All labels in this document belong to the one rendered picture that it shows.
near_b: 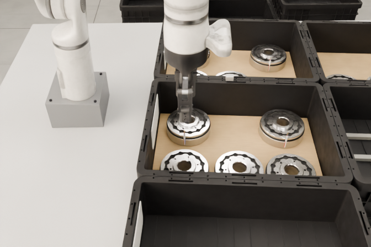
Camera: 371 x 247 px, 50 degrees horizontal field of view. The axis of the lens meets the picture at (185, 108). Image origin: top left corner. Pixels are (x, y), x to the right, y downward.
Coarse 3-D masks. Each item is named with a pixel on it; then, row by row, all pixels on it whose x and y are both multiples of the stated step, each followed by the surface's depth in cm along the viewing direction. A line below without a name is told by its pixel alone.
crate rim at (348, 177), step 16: (160, 80) 95; (208, 80) 95; (224, 80) 95; (240, 80) 95; (256, 80) 95; (320, 96) 91; (144, 128) 83; (336, 128) 83; (144, 144) 81; (336, 144) 79; (144, 160) 76; (176, 176) 73; (192, 176) 73; (208, 176) 73; (224, 176) 73; (240, 176) 73; (256, 176) 73; (272, 176) 73; (288, 176) 73; (304, 176) 73; (320, 176) 73; (336, 176) 73; (352, 176) 73
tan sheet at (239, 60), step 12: (216, 60) 119; (228, 60) 119; (240, 60) 119; (288, 60) 119; (168, 72) 115; (204, 72) 115; (216, 72) 115; (240, 72) 115; (252, 72) 115; (264, 72) 115; (276, 72) 115; (288, 72) 115
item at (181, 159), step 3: (177, 159) 85; (180, 159) 85; (183, 159) 85; (186, 159) 85; (189, 159) 85; (192, 159) 85; (174, 162) 84; (177, 162) 84; (180, 162) 85; (189, 162) 84; (192, 162) 84; (174, 165) 84; (177, 165) 84; (192, 165) 84; (195, 165) 84; (174, 168) 83; (177, 168) 83; (192, 168) 83; (195, 168) 84
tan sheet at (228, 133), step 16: (160, 128) 97; (224, 128) 97; (240, 128) 97; (256, 128) 97; (160, 144) 93; (176, 144) 93; (208, 144) 93; (224, 144) 93; (240, 144) 93; (256, 144) 93; (304, 144) 93; (160, 160) 89; (208, 160) 89
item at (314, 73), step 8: (296, 24) 115; (160, 40) 109; (304, 40) 109; (160, 48) 106; (304, 48) 106; (160, 56) 105; (160, 64) 100; (312, 64) 100; (312, 72) 98; (264, 80) 95; (272, 80) 95; (280, 80) 95; (288, 80) 95; (296, 80) 95; (304, 80) 95; (312, 80) 95
